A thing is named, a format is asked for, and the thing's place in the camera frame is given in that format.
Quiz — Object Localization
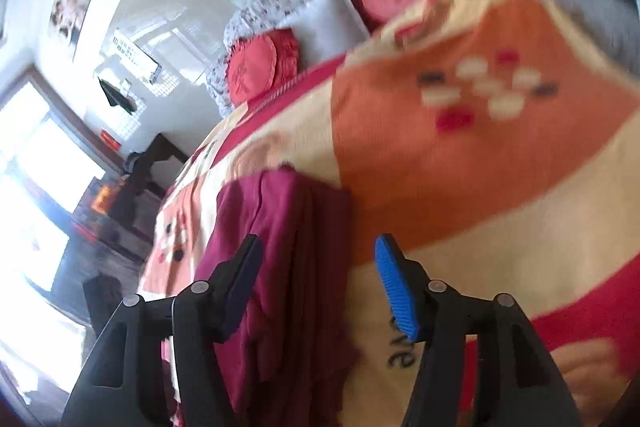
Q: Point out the white pillow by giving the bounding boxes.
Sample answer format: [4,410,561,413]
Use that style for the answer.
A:
[277,0,370,72]

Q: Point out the dark wooden side table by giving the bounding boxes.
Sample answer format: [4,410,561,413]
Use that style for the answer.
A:
[108,133,188,244]

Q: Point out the dark red garment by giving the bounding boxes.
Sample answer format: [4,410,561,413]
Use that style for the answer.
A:
[159,166,362,427]

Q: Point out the orange cream plush blanket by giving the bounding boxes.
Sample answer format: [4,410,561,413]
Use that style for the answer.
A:
[159,0,639,426]

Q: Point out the framed wall picture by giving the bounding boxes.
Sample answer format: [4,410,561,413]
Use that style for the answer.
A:
[48,0,91,60]

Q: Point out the person's right hand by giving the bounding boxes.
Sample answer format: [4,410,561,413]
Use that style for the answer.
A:
[551,338,630,426]

